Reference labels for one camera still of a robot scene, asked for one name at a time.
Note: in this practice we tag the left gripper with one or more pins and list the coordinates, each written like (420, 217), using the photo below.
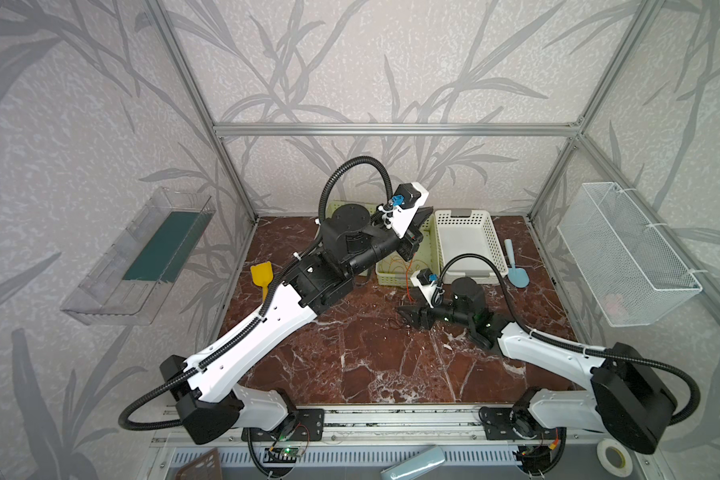
(414, 244)

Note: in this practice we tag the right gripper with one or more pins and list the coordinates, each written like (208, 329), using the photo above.
(427, 315)

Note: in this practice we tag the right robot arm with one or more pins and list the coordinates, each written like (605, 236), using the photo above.
(621, 393)

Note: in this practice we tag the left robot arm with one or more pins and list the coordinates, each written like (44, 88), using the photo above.
(202, 393)

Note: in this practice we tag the middle green perforated basket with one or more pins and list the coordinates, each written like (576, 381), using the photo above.
(393, 271)

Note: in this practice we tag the green perforated basket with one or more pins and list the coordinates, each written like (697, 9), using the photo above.
(393, 271)
(348, 216)

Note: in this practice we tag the white perforated basket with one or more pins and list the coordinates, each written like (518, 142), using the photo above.
(461, 231)

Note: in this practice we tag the left green perforated basket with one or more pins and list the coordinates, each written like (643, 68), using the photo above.
(348, 216)

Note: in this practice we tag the light blue plastic scoop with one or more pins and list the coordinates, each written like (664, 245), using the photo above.
(516, 275)

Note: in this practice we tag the yellow plastic scoop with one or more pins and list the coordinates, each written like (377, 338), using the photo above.
(262, 276)

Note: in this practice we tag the light blue flat bar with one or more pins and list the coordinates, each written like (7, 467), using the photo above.
(417, 466)

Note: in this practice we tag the brown perforated board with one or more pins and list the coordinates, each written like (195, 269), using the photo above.
(206, 467)

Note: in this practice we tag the white tape roll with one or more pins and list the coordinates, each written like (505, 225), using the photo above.
(614, 458)

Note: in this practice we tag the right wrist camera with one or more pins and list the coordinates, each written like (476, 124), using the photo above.
(425, 281)

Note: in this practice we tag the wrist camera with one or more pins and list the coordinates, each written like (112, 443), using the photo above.
(399, 211)
(425, 281)

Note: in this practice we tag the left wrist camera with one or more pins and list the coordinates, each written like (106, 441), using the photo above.
(399, 211)

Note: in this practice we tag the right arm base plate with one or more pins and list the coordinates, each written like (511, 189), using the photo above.
(498, 423)

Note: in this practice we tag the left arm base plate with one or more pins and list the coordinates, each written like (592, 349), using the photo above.
(305, 424)

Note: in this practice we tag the white wire mesh basket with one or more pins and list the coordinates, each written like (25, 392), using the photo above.
(618, 250)

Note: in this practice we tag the clear plastic wall shelf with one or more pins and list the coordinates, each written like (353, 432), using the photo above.
(134, 277)

